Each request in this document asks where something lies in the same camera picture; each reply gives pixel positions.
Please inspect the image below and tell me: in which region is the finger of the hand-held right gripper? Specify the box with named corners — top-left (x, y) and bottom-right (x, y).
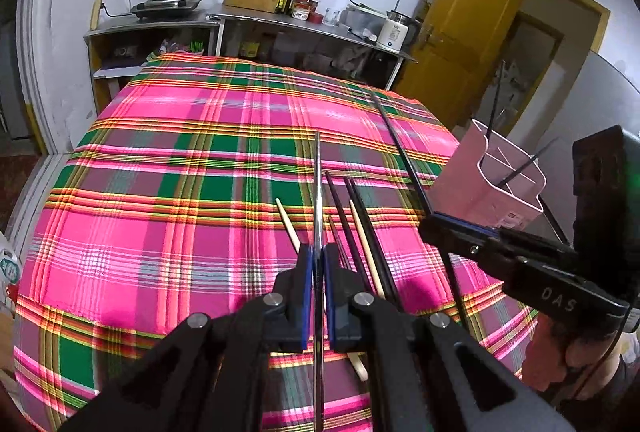
top-left (419, 214), bottom-right (522, 283)
top-left (431, 210), bottom-right (577, 259)

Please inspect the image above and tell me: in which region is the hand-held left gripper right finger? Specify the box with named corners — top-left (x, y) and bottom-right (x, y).
top-left (324, 244), bottom-right (576, 432)

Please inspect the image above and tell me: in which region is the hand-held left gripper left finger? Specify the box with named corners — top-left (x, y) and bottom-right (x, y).
top-left (55, 244), bottom-right (316, 432)

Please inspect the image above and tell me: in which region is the short brown chopstick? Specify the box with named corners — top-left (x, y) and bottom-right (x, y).
top-left (327, 215), bottom-right (354, 271)

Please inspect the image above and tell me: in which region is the pink utensil holder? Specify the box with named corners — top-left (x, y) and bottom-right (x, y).
top-left (432, 118), bottom-right (546, 233)

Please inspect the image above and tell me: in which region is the grey metal chopstick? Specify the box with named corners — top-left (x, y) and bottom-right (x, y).
top-left (313, 132), bottom-right (326, 432)

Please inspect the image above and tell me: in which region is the person's right hand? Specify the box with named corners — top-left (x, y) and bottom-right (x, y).
top-left (522, 313), bottom-right (624, 406)

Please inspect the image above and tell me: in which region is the silver refrigerator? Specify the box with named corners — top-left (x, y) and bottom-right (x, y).
top-left (510, 50), bottom-right (640, 193)

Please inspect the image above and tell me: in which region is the pink plaid tablecloth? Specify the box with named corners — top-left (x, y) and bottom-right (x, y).
top-left (12, 52), bottom-right (538, 432)

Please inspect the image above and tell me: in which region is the white electric kettle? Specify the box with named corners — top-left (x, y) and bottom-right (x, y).
top-left (375, 10), bottom-right (420, 53)

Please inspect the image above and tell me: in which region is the yellow wooden door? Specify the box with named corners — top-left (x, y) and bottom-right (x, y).
top-left (394, 0), bottom-right (527, 133)

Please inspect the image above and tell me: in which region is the clear plastic storage box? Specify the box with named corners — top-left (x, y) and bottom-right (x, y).
top-left (340, 2), bottom-right (390, 43)

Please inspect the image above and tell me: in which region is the long steel counter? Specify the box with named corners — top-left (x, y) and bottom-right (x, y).
top-left (206, 4), bottom-right (419, 91)

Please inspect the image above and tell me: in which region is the red lid jar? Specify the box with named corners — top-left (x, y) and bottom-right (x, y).
top-left (292, 0), bottom-right (321, 22)

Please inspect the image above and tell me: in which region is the white plastic bag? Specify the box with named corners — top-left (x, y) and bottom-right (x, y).
top-left (0, 234), bottom-right (22, 307)

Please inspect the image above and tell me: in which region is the small steel counter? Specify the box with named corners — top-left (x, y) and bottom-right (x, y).
top-left (83, 18), bottom-right (222, 113)

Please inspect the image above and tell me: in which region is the induction cooker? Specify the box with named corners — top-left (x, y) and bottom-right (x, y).
top-left (129, 0), bottom-right (205, 22)

